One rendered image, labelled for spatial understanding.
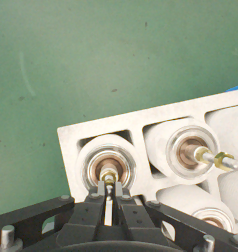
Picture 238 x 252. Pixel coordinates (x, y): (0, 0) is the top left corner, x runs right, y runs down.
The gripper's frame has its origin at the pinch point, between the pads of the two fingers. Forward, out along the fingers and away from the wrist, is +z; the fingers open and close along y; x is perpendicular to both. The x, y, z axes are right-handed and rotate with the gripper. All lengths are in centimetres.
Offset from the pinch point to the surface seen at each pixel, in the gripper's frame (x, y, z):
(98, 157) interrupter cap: 1.8, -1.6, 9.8
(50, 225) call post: -20.8, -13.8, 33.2
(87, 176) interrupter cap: -0.8, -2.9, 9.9
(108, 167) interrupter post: 1.0, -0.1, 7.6
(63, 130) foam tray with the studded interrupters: 4.8, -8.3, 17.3
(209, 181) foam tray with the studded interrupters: -2.5, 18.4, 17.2
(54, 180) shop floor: -9.5, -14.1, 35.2
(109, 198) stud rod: -0.3, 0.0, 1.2
